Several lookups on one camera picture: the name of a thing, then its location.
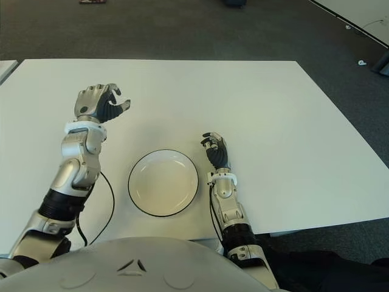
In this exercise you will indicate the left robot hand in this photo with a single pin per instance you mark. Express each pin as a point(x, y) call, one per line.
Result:
point(88, 100)

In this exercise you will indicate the dark blue floor object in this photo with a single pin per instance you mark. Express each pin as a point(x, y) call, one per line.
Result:
point(235, 2)

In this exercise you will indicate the red black floor object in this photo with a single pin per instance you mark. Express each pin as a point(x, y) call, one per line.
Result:
point(92, 1)

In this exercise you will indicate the white background table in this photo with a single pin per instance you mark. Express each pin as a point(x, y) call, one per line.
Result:
point(358, 12)

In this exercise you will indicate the grey robot torso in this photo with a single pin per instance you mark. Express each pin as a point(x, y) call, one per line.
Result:
point(136, 267)

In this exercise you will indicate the black cloth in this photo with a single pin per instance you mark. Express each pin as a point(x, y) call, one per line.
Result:
point(319, 267)

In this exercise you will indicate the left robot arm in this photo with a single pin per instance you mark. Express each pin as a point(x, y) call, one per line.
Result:
point(73, 170)

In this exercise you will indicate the white plate with black rim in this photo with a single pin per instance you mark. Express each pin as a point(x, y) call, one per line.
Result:
point(164, 185)

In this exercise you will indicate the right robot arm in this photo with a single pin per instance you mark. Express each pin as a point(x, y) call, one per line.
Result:
point(234, 213)

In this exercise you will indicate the white side table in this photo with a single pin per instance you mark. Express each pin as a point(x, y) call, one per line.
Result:
point(6, 68)

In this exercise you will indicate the grey metal post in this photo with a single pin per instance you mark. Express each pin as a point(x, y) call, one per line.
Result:
point(382, 64)

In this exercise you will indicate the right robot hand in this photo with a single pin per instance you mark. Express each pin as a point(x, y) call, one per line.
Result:
point(220, 153)

